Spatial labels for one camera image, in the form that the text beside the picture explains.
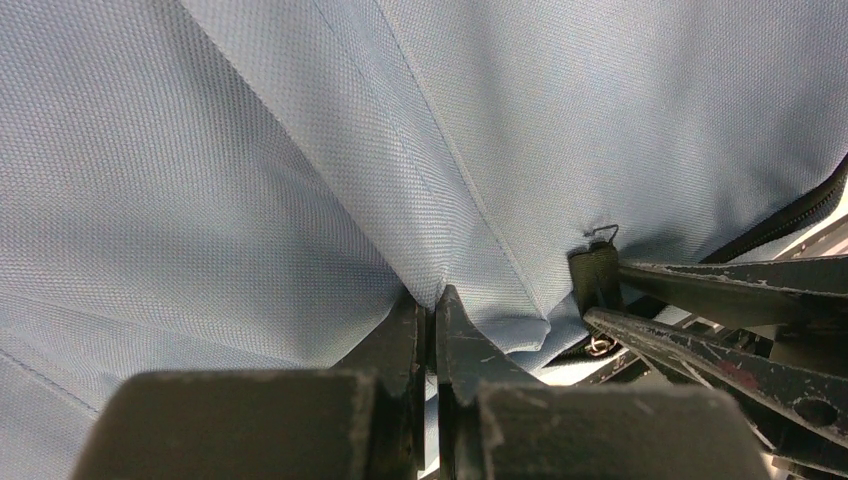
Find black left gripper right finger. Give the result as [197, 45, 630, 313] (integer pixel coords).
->
[434, 285, 542, 479]

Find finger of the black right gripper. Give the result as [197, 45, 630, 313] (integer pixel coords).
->
[584, 308, 847, 447]
[619, 255, 847, 331]

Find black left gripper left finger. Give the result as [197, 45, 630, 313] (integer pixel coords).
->
[332, 291, 427, 479]

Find blue grey student backpack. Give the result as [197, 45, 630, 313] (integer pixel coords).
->
[1, 1, 847, 479]

